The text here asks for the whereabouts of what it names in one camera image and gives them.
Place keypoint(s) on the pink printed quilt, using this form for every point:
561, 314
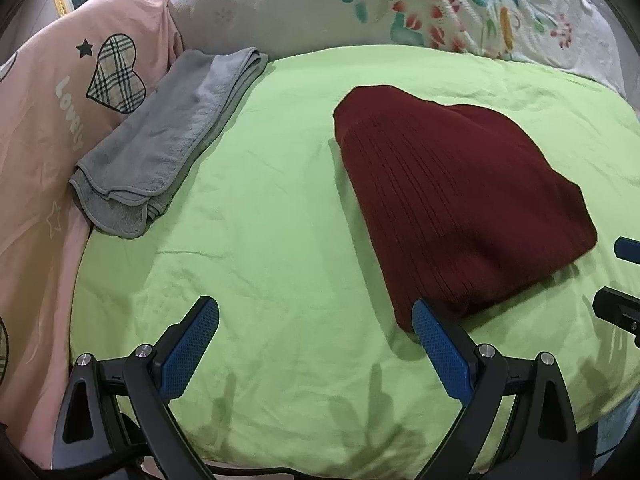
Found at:
45, 170

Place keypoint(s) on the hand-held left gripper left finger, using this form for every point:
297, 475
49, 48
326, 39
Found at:
190, 345

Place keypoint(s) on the green bed sheet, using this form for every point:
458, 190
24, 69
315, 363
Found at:
280, 260

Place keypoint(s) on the floral fleece blanket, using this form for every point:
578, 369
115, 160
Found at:
400, 5

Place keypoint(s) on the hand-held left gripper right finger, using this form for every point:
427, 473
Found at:
440, 350

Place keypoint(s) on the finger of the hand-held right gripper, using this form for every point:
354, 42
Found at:
627, 250
617, 310

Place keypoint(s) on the maroon knit sweater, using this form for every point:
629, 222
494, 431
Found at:
450, 185

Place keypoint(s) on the grey folded towel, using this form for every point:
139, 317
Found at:
165, 145

